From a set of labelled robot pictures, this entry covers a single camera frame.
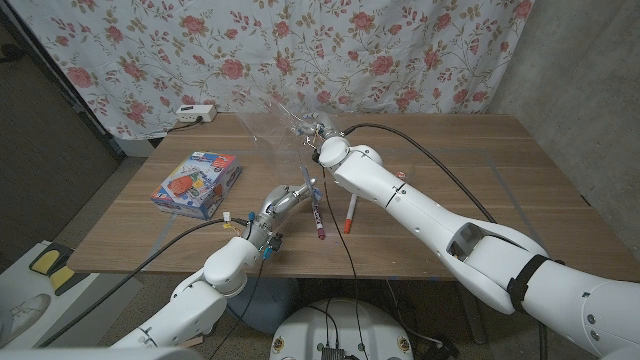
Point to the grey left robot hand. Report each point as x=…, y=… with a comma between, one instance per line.
x=275, y=205

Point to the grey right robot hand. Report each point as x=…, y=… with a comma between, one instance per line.
x=324, y=127

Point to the white marker dark red cap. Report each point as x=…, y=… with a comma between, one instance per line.
x=318, y=220

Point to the clear plastic bag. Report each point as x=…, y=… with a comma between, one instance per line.
x=270, y=130

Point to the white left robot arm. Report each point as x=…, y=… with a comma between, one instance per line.
x=230, y=265

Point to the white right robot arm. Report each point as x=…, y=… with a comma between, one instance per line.
x=400, y=200

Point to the colourful printed package box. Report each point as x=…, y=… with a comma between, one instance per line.
x=192, y=182

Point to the white marker orange cap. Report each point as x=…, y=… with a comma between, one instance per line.
x=348, y=222

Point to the floral print curtain backdrop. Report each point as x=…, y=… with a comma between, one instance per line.
x=300, y=50

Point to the white power strip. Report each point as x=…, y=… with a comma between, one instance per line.
x=195, y=114

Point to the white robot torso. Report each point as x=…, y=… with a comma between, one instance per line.
x=345, y=325

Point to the clear tape strip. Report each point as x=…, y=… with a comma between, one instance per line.
x=148, y=264

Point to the light wooden strip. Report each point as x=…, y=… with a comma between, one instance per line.
x=194, y=343

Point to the black plug on floor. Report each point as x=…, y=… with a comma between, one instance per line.
x=442, y=350

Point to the grey table leg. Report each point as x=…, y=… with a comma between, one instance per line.
x=470, y=320

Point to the yellow and black floor object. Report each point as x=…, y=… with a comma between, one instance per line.
x=47, y=260

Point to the white floor platform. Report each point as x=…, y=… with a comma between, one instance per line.
x=15, y=280

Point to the white sneaker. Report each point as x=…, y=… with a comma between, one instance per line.
x=25, y=312

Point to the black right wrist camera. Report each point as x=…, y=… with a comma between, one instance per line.
x=316, y=157

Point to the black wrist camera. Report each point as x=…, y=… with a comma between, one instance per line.
x=316, y=157
x=274, y=242

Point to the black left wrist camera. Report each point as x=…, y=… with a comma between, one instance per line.
x=274, y=242

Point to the dark perforated wall panel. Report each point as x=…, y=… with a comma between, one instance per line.
x=40, y=150

